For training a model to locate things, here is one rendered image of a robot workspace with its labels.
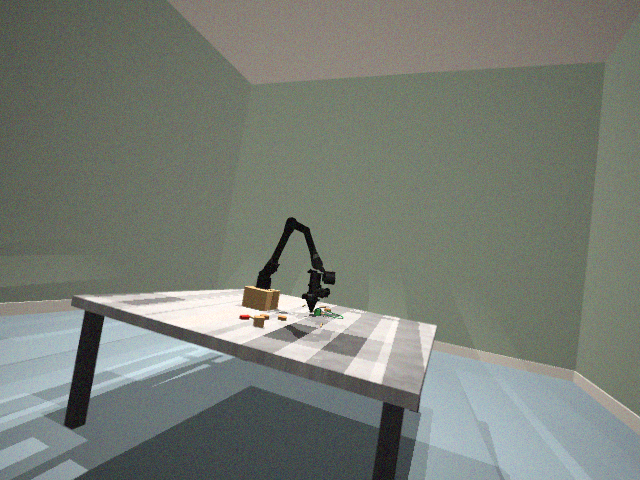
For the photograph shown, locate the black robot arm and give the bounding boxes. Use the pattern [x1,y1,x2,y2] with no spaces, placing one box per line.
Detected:
[254,217,335,298]

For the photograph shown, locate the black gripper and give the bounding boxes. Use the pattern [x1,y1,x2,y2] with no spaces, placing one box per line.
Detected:
[302,282,324,313]

